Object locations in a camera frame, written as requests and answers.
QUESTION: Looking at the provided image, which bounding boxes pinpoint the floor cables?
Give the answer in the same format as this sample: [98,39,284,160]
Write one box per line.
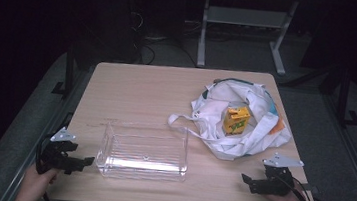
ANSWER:
[121,8,204,70]

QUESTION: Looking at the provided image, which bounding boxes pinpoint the white tote bag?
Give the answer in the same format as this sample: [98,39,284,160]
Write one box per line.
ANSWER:
[164,71,299,167]

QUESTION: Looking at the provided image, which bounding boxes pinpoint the person's left hand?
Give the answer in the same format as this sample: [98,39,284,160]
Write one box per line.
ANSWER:
[14,162,62,201]

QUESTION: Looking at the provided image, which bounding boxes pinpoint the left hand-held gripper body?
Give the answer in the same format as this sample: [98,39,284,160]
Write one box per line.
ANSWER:
[34,124,81,178]

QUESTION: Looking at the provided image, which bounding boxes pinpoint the white metal desk frame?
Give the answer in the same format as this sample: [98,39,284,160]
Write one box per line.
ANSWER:
[183,0,302,78]

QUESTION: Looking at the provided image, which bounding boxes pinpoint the black metal stand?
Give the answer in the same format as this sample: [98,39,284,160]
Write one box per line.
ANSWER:
[50,41,80,98]
[333,65,357,129]

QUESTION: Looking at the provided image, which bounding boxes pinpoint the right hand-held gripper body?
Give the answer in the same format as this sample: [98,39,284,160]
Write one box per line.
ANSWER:
[258,151,299,199]

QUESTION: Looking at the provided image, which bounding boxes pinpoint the yellow drink carton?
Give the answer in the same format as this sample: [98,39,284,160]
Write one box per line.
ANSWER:
[221,103,253,138]

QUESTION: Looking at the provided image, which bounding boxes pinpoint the clear plastic box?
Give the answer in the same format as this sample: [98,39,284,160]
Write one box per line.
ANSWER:
[93,117,194,187]

